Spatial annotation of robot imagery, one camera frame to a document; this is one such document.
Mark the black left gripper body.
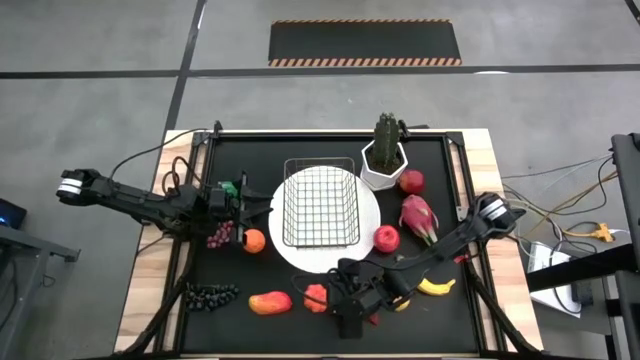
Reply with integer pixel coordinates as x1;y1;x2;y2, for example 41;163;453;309
206;169;250;247

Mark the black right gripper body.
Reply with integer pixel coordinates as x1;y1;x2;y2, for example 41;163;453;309
335;257;401;341

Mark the red orange bumpy fruit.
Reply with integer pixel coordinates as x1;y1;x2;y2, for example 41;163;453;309
303;283;329;314

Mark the purple grape bunch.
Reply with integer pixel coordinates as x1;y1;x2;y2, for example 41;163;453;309
206;219;236;250

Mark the red apple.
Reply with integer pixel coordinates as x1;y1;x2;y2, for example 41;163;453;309
372;224;401;255
397;168;426;196

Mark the red orange mango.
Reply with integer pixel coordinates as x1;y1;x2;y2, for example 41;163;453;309
248;290;294;317

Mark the yellow banana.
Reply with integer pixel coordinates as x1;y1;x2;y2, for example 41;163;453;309
416;277;457;297

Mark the black grape bunch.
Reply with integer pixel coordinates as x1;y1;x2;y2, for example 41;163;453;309
184;282;240;313

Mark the pink dragon fruit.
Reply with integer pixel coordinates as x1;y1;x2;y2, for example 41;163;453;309
398;193;440;246

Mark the white round plate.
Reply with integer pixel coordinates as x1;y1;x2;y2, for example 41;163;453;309
267;164;382;275

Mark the black table mat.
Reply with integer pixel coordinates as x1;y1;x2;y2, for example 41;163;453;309
180;134;480;355

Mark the white hexagonal plant pot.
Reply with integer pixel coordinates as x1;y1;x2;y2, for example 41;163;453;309
359;139;409;192

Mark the green cactus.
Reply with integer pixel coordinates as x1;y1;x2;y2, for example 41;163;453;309
372;112;402;174

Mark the white box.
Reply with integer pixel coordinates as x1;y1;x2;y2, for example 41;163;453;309
527;241;584;319

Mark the black hazard-striped floor mat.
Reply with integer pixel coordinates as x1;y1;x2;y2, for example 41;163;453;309
267;18;463;68

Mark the grey side table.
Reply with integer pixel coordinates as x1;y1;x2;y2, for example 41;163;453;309
0;224;81;360

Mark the black device with blue light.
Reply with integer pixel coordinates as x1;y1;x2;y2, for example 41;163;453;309
0;198;29;230

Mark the black side table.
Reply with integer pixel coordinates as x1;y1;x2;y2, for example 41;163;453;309
524;243;640;360

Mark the black power adapter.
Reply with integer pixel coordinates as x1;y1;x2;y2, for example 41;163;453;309
571;279;595;306

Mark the yellow power plug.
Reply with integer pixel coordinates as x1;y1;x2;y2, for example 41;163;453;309
564;222;615;244

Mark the black upright stand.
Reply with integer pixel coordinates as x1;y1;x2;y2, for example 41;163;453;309
609;132;640;261

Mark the metal wire basket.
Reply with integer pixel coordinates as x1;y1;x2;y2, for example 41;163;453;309
282;157;362;250

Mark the brown cable loop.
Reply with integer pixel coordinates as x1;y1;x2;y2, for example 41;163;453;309
161;155;194;197

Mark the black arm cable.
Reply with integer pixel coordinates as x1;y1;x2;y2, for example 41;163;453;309
108;127;214;180

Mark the grey floor cable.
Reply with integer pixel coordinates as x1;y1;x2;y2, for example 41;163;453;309
499;153;615;181

